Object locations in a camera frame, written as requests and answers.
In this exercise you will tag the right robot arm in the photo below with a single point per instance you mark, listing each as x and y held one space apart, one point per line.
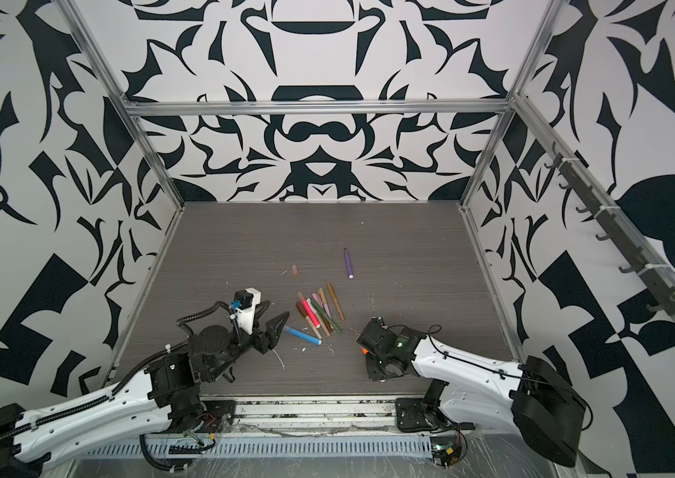
466 391

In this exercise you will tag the green pen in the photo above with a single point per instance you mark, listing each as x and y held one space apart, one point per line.
333 327

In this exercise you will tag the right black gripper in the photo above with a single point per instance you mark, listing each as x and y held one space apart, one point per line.
372 373

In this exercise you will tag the green circuit board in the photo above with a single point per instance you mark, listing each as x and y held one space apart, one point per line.
446 451

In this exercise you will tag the purple marker pen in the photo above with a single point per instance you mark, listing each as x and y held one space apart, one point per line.
348 264

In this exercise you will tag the blue highlighter pen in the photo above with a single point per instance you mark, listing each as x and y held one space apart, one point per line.
303 336

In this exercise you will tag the white cable duct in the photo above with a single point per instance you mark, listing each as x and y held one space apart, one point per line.
235 447

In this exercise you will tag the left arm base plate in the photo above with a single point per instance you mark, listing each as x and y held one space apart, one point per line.
216 416

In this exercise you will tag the pink highlighter pen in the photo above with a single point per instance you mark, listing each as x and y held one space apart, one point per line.
311 314

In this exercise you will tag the gold brown pen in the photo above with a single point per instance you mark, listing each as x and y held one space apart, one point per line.
334 297

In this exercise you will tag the light pink cap pen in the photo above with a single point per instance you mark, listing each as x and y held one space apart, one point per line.
318 298

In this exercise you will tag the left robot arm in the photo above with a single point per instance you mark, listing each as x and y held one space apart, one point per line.
159 395

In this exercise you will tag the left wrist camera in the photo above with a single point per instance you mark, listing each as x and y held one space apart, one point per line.
243 308

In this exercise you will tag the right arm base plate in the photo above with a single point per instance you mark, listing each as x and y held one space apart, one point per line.
414 415

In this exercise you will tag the aluminium front rail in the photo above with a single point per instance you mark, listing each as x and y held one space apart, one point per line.
313 412

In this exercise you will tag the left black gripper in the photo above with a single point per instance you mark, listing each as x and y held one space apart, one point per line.
259 339

